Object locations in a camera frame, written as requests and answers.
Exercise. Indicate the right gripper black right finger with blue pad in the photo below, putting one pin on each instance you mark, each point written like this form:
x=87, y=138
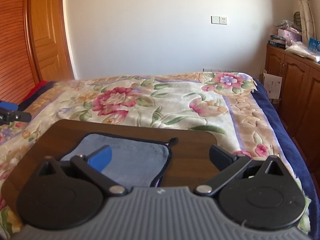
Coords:
x=257, y=194

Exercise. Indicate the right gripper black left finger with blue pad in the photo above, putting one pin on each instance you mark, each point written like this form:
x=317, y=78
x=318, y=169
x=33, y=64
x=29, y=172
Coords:
x=61, y=195

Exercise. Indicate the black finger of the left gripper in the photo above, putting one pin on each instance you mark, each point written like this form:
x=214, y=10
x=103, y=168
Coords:
x=10, y=113

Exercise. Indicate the purple grey microfibre towel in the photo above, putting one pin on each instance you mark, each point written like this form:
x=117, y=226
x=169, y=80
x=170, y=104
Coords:
x=130, y=162

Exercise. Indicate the slatted wooden wardrobe door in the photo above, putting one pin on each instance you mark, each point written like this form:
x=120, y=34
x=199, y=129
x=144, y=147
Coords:
x=18, y=70

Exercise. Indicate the red blue folded cloth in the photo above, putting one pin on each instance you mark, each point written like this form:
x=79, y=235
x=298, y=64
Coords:
x=37, y=91

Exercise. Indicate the dark blue bed sheet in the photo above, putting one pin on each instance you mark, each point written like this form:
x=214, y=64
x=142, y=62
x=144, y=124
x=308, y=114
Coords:
x=292, y=155

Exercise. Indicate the dark wooden tray table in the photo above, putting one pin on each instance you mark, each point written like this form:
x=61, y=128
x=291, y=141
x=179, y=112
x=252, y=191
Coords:
x=189, y=166

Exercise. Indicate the wooden panel door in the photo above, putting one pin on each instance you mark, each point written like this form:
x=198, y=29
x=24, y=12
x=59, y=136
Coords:
x=47, y=39

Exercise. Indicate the floral bed blanket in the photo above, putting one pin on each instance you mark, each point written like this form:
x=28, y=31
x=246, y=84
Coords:
x=219, y=103

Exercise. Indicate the wooden side cabinet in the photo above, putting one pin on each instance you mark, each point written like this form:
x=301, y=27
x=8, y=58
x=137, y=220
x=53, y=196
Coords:
x=299, y=100

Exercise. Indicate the clutter pile on cabinet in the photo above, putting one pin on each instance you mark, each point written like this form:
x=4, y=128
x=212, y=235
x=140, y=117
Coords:
x=289, y=37

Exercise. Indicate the patterned curtain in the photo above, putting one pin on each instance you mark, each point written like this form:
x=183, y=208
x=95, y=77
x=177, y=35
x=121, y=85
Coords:
x=307, y=22

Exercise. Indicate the white wall switch socket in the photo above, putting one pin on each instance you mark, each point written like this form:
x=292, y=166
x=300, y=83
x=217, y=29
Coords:
x=219, y=20

